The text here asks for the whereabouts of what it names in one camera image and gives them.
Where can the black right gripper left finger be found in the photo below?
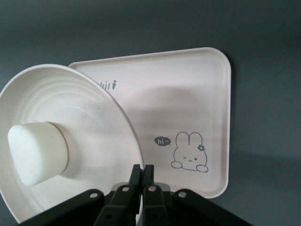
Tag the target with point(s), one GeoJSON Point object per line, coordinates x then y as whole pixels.
{"type": "Point", "coordinates": [113, 207]}

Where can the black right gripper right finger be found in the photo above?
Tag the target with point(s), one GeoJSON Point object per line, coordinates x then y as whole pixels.
{"type": "Point", "coordinates": [160, 207]}

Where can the round cream plate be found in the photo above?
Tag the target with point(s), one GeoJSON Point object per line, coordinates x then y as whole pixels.
{"type": "Point", "coordinates": [94, 131]}

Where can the white steamed bun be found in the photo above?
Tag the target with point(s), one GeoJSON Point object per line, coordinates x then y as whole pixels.
{"type": "Point", "coordinates": [37, 153]}

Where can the cream rabbit print tray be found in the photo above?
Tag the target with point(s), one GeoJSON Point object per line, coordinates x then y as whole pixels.
{"type": "Point", "coordinates": [176, 99]}

